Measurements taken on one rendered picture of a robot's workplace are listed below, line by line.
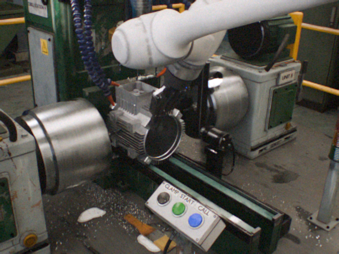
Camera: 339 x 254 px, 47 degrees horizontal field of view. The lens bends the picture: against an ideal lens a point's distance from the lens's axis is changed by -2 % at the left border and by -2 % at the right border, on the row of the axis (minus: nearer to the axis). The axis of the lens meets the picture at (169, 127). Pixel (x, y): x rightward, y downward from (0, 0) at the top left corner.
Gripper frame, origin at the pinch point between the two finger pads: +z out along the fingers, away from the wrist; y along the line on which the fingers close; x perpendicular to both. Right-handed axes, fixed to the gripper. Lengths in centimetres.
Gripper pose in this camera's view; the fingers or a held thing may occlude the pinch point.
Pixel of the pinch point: (156, 120)
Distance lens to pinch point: 116.2
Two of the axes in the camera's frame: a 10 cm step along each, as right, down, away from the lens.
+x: 5.6, 7.4, -3.8
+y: -7.5, 2.5, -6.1
